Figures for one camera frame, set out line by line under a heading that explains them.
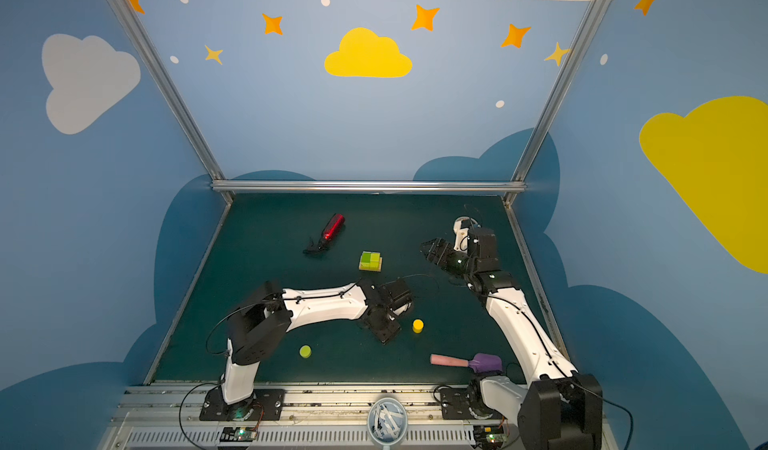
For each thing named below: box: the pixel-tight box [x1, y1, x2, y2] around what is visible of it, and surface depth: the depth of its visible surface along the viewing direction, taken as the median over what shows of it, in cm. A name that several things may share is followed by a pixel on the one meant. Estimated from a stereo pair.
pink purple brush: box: [430, 353, 503, 374], surface depth 82 cm
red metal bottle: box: [303, 213, 345, 254], surface depth 109 cm
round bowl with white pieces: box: [367, 398, 408, 445], surface depth 73 cm
